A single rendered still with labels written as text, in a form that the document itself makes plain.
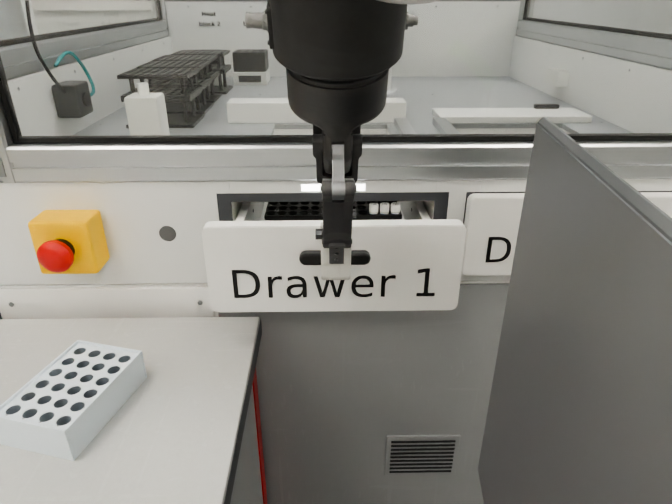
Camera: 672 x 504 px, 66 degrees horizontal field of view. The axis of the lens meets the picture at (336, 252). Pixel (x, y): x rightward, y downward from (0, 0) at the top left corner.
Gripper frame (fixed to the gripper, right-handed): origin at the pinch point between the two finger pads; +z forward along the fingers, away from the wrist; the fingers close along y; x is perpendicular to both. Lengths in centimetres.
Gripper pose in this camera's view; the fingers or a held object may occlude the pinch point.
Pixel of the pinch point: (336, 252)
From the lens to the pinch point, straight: 52.1
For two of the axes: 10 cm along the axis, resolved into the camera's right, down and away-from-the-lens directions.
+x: 10.0, -0.1, 0.1
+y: 0.2, 7.2, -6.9
